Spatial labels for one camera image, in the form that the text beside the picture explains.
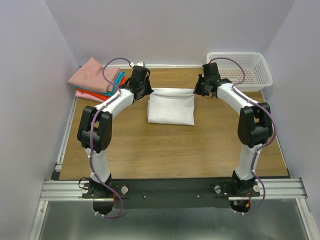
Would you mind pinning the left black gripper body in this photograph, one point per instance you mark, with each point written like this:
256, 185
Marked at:
145, 87

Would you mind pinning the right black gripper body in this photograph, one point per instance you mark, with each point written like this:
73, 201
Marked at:
200, 87

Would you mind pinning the white t shirt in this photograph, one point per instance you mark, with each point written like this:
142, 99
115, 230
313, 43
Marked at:
172, 106

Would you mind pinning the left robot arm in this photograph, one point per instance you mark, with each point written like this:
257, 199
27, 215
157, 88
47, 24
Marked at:
96, 127

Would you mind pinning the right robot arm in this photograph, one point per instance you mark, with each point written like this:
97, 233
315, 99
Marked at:
254, 129

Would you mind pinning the teal folded shirt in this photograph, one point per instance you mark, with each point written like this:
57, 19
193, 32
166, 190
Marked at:
120, 79

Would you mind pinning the orange folded shirt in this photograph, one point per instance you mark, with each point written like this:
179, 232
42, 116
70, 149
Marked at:
95, 94

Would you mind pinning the white plastic basket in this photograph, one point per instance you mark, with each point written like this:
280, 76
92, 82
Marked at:
251, 67

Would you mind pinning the dusty pink folded shirt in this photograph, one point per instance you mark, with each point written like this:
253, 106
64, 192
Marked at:
90, 77

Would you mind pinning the light pink folded shirt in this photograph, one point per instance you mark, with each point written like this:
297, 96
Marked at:
97, 98

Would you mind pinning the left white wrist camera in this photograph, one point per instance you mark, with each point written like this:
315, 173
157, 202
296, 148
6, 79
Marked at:
140, 64

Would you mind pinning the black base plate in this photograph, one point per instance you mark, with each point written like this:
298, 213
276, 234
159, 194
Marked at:
169, 193

